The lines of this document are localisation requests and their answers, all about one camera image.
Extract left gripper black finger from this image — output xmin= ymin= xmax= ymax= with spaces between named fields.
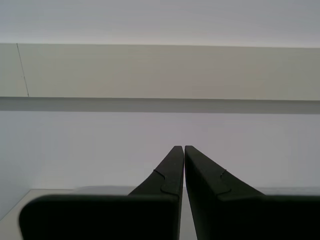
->
xmin=18 ymin=145 xmax=185 ymax=240
xmin=184 ymin=145 xmax=320 ymax=240

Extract beige flat panel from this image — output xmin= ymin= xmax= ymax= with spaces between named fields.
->
xmin=0 ymin=42 xmax=320 ymax=102

